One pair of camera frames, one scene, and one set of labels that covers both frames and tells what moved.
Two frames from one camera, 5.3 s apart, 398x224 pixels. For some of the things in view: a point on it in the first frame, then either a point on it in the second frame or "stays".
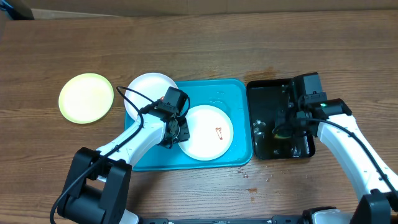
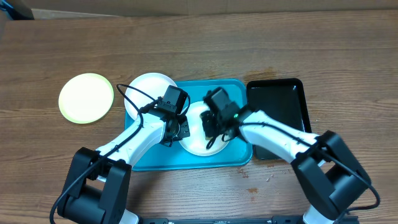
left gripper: x=185 y=134 stays
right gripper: x=284 y=127 to x=214 y=124
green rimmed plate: x=86 y=98 stays
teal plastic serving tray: x=233 y=96 stays
